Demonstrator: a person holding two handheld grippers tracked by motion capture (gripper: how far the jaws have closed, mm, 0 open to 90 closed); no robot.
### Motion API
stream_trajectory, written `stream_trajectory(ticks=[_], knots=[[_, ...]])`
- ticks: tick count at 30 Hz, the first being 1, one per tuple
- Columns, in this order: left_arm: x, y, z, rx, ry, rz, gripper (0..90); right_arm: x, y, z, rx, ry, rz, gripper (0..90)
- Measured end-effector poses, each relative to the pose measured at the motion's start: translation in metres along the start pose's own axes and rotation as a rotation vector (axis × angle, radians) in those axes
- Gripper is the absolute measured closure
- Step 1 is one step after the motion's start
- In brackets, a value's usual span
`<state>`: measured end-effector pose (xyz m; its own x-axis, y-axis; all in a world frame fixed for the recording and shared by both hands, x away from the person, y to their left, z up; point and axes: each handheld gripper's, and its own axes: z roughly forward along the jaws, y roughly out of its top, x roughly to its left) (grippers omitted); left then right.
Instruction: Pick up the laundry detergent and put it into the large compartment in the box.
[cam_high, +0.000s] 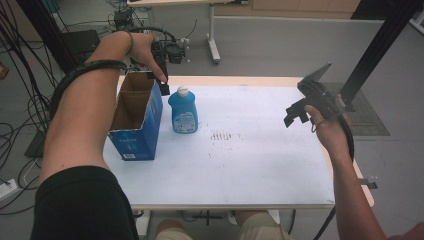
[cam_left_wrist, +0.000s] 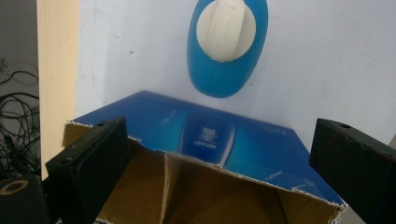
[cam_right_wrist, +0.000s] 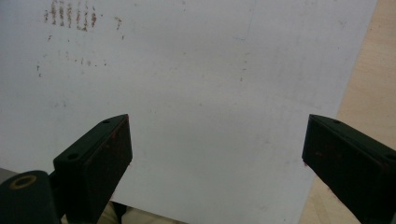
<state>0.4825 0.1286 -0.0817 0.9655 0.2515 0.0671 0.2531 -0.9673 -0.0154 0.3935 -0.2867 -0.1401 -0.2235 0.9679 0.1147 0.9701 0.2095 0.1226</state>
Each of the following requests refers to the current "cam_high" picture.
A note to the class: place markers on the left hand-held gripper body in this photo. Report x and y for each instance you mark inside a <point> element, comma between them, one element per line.
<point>173,51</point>

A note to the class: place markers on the person's left hand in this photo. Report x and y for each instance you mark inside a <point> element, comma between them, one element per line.
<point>143,50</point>

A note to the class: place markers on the blue cardboard box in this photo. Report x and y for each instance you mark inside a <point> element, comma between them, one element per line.
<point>143,133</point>

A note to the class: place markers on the white table mat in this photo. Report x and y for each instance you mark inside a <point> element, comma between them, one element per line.
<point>233,166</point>

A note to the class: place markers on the person's right hand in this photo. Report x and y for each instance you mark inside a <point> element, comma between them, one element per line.
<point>331,133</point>

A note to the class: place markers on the grey tape strip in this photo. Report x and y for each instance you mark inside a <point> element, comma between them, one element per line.
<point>368,183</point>

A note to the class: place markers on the white desk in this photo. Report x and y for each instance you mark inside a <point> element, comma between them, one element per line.
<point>212,33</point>

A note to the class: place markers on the black sleeve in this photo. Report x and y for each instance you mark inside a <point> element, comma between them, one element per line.
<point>83,206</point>

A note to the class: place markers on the person's left leg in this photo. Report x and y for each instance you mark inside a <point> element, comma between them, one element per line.
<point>173,231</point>

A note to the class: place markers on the white power strip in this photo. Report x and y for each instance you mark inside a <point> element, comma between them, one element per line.
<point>7,189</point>

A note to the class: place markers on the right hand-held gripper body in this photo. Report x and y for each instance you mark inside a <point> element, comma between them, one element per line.
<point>316,93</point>

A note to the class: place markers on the black box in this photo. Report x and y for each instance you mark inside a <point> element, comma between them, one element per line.
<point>81,41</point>

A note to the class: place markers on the person's leg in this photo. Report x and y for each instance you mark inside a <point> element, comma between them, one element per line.
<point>173,231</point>
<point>263,226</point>

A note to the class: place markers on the person's right leg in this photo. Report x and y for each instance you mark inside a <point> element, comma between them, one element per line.
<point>263,226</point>

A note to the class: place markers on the blue detergent bottle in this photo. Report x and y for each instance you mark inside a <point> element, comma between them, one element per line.
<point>183,113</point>

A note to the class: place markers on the black metal post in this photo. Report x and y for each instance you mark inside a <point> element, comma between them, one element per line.
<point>373,50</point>
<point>43,30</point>

